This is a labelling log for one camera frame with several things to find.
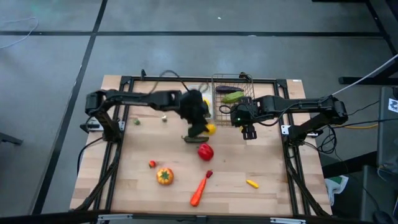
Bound thick white cable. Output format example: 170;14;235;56
331;53;398;96

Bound black computer mouse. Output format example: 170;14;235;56
373;210;394;224

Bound black floor cable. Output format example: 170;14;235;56
76;136;107;175

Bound white floor cable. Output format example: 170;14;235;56
0;17;39;50

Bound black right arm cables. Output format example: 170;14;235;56
316;124;338;156

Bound grey cabinet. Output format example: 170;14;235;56
377;86;398;170

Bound dark green cucumber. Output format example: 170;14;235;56
182;135;210;144

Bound wire mesh basket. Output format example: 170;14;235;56
211;73;258;127

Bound white plastic bin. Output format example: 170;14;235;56
188;83;215;123

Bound black support bar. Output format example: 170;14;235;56
320;151;379;180

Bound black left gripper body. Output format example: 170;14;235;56
179;89;212;127

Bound red bell pepper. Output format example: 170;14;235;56
197;143;215;162

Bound yellow cable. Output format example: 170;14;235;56
341;121;379;129

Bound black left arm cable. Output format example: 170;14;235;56
149;70;191;94

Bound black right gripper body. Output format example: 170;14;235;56
230;96;261;128

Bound dark chair leg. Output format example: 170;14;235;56
0;132;24;147

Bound white and green bag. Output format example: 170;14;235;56
324;175;349;207

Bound long black cable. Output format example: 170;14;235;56
345;117;398;129

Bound orange fruit with green calyx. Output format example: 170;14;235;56
156;167;175;186

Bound black aluminium table frame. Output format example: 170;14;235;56
74;74;332;218

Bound black neighbouring table frame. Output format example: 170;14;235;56
312;0;398;86

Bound light green squash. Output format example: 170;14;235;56
221;91;245;104

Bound orange carrot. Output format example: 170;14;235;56
190;176;208;207

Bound purple eggplant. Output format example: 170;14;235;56
215;85;245;94

